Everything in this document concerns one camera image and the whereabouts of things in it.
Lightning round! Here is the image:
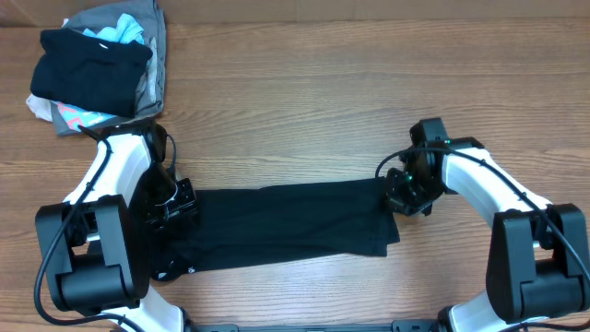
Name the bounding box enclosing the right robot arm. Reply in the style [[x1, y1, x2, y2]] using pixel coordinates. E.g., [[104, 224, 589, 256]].
[[384, 118, 589, 332]]

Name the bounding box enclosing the folded grey shirt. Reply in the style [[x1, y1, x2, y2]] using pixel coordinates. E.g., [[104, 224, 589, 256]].
[[30, 1, 166, 135]]

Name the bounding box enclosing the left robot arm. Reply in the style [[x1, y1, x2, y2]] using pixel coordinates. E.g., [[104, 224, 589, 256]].
[[33, 119, 197, 331]]

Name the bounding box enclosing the white folded garment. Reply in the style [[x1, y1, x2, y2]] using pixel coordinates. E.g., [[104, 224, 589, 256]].
[[26, 94, 53, 123]]

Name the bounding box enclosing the light blue garment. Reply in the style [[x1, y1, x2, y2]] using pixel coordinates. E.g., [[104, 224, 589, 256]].
[[82, 13, 145, 44]]

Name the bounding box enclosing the folded black shirt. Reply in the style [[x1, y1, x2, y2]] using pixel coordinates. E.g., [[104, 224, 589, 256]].
[[30, 29, 152, 118]]

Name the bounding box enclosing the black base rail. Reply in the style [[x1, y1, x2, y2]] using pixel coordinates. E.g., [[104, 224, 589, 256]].
[[185, 319, 445, 332]]

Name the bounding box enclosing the blue garment with red print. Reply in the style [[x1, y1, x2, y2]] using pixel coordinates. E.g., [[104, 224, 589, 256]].
[[53, 101, 114, 132]]

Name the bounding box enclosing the black t-shirt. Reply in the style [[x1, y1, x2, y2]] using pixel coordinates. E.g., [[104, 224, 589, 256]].
[[150, 178, 400, 281]]

